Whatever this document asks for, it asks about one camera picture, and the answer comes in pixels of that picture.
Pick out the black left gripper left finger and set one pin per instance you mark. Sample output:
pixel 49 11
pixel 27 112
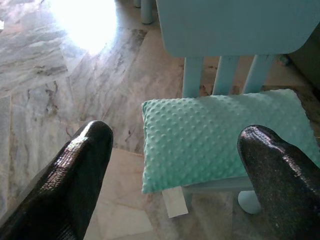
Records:
pixel 62 180

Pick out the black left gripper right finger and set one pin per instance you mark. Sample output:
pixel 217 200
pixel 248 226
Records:
pixel 282 180

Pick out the mint dotted pillow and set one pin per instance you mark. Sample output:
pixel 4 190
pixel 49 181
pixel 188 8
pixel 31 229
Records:
pixel 195 140

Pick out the dark green leather sofa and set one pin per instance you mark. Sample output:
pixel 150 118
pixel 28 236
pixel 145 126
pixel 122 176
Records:
pixel 307 65

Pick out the light blue child chair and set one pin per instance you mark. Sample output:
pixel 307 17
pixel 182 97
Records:
pixel 225 25
pixel 147 12

